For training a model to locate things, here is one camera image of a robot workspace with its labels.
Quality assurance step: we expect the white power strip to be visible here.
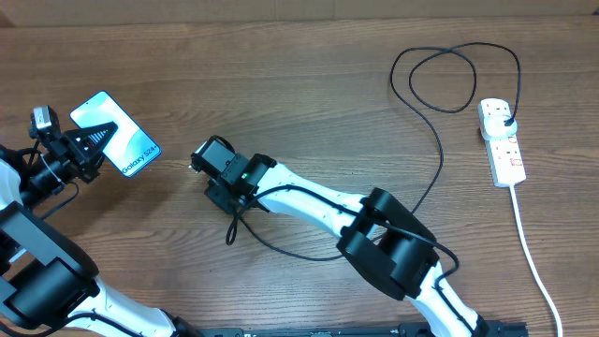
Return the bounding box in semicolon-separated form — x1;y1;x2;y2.
477;98;526;187

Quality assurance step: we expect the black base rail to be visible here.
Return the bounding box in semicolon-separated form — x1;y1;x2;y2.
198;321;529;337

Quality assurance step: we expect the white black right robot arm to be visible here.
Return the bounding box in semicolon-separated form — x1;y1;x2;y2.
190;136;489;336

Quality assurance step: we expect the white charger plug adapter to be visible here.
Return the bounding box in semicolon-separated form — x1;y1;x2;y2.
480;116;518;141

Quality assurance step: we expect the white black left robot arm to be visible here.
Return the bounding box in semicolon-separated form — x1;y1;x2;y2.
1;122;199;336

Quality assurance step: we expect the blue screen Galaxy smartphone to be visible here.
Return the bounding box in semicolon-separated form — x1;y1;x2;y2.
69;91;162;178

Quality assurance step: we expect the white power strip cord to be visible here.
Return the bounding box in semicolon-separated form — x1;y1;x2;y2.
508;183;564;337

